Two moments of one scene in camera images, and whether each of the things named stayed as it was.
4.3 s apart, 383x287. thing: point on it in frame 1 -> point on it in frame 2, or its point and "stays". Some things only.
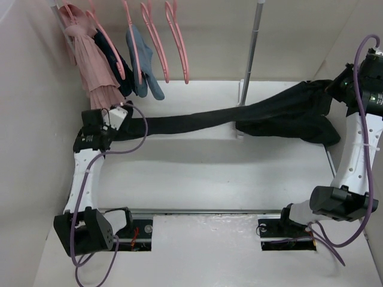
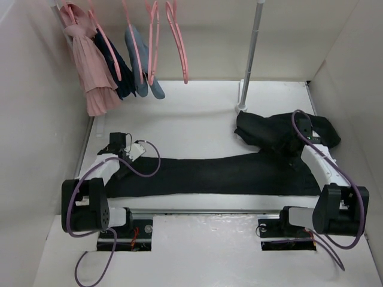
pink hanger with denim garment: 134,40 stays
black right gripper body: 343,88 -> 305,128
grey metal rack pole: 252,45 stays
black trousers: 302,113 -> 276,168
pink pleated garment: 84,51 stays
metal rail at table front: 204,211 stays
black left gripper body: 106,130 -> 127,158
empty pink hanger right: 172,15 stays
